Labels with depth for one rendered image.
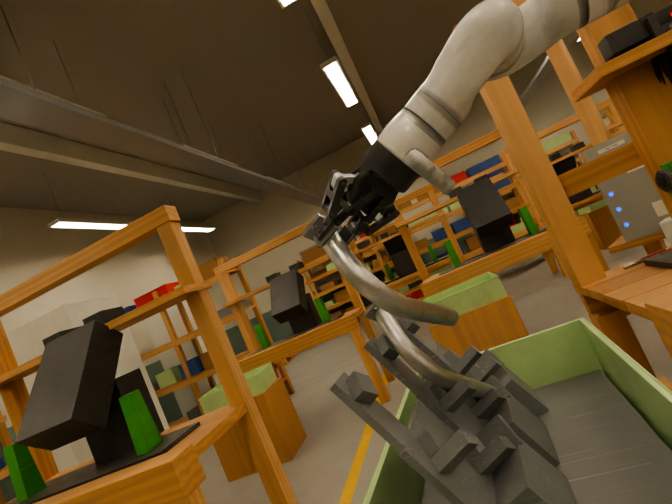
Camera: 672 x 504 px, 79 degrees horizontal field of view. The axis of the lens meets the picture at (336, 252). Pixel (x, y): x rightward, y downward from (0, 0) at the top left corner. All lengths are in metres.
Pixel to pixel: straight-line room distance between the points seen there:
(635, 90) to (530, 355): 1.08
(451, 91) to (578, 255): 1.23
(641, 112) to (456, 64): 1.31
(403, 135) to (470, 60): 0.11
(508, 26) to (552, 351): 0.73
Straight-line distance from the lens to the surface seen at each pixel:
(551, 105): 12.12
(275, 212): 12.17
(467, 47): 0.53
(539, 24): 0.59
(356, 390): 0.56
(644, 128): 1.79
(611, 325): 1.75
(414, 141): 0.52
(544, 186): 1.66
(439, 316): 0.64
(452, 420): 0.73
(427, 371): 0.70
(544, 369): 1.07
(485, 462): 0.67
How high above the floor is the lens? 1.25
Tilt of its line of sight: 4 degrees up
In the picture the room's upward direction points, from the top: 24 degrees counter-clockwise
